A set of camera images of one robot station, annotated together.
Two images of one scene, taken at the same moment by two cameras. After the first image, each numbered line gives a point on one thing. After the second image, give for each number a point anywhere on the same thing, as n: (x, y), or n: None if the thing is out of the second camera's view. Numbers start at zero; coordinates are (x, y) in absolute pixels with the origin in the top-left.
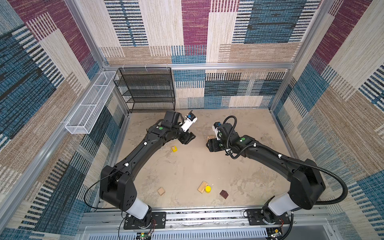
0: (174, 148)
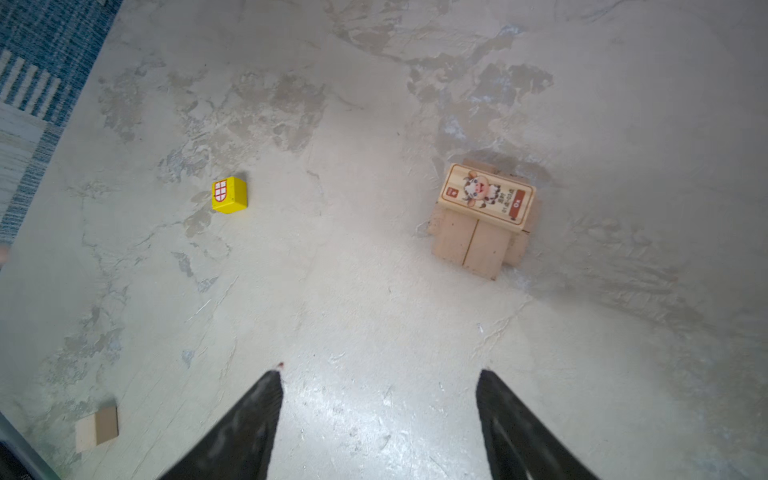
0: (229, 195)
